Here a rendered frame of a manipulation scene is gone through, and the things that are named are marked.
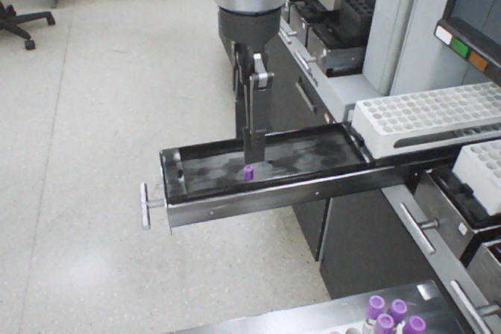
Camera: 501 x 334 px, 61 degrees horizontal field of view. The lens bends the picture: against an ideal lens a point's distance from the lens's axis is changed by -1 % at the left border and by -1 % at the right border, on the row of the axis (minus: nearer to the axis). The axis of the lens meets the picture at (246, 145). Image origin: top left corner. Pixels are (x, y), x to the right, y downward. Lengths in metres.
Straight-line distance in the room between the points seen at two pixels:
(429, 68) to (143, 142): 1.47
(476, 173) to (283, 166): 0.29
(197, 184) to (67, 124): 1.65
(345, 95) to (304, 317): 0.62
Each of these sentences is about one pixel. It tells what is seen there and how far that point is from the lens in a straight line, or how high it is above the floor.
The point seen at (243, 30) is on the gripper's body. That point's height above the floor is 1.08.
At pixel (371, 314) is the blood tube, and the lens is 0.44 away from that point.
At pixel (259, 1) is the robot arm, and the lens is 0.49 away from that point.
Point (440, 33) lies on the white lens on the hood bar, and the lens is 0.80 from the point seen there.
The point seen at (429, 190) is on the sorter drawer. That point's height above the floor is 0.78.
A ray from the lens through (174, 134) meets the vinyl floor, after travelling 2.08.
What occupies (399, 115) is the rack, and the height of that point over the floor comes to 0.86.
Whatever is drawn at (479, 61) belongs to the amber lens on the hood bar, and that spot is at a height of 0.98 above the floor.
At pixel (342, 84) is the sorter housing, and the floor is 0.73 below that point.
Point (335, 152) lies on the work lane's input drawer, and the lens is 0.76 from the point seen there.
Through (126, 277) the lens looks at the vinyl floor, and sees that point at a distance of 1.58.
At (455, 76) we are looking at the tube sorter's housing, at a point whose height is 0.87.
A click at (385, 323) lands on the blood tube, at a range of 0.42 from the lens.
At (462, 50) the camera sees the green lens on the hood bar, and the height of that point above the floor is 0.98.
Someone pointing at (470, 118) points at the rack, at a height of 0.86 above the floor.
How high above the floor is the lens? 1.30
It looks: 41 degrees down
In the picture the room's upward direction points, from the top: straight up
